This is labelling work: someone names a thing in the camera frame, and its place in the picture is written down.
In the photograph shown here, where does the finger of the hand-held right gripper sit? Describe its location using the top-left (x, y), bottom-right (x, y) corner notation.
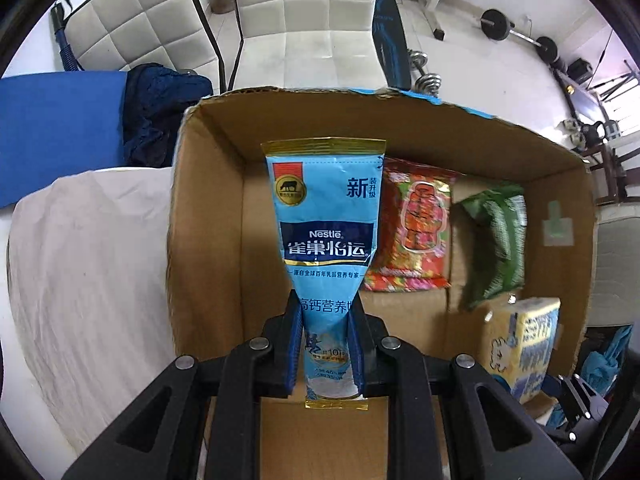
top-left (543, 374), bottom-right (609, 444)

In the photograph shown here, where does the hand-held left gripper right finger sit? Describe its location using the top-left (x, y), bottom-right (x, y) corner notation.
top-left (350, 305), bottom-right (584, 480)

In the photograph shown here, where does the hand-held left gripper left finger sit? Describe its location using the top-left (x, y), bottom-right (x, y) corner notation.
top-left (62, 294), bottom-right (304, 480)

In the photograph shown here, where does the cardboard box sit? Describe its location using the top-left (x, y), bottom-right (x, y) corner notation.
top-left (166, 86), bottom-right (599, 480)

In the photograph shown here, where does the blue milk powder packet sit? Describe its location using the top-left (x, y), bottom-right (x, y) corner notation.
top-left (261, 138), bottom-right (388, 410)

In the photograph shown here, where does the teal cloth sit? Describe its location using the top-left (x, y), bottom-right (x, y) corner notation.
top-left (578, 326), bottom-right (633, 397)

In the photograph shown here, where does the yellow and blue tissue pack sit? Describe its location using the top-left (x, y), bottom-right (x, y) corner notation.
top-left (483, 297), bottom-right (562, 405)

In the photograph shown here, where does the red snack packet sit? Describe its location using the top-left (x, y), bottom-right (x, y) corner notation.
top-left (363, 157), bottom-right (462, 293)

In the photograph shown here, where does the green snack packet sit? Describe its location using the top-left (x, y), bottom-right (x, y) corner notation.
top-left (459, 185), bottom-right (528, 310)

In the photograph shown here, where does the white bed sheet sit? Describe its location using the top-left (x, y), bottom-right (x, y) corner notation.
top-left (6, 167), bottom-right (177, 455)

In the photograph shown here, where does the dark wooden chair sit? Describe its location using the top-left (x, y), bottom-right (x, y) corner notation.
top-left (583, 125), bottom-right (629, 207)

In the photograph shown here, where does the kettlebell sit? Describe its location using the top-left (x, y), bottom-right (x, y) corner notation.
top-left (559, 118), bottom-right (604, 150)

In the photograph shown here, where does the dark blue garment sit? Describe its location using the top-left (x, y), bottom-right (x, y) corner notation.
top-left (122, 62), bottom-right (215, 169)

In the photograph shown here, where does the dumbbell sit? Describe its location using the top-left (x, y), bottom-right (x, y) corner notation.
top-left (407, 50), bottom-right (444, 97)

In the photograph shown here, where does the black and blue weight bench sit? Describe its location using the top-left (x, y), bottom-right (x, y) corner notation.
top-left (371, 0), bottom-right (413, 92)

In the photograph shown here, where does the blue mat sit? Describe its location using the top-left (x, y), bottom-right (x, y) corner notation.
top-left (0, 71), bottom-right (128, 210)

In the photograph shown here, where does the white padded chair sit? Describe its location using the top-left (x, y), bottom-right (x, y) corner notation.
top-left (227, 0), bottom-right (387, 92)
top-left (64, 0), bottom-right (223, 73)

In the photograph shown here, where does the barbell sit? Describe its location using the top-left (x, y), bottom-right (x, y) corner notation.
top-left (479, 9), bottom-right (560, 65)

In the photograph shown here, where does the blue handled exercise tool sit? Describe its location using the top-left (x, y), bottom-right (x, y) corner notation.
top-left (50, 0), bottom-right (84, 70)

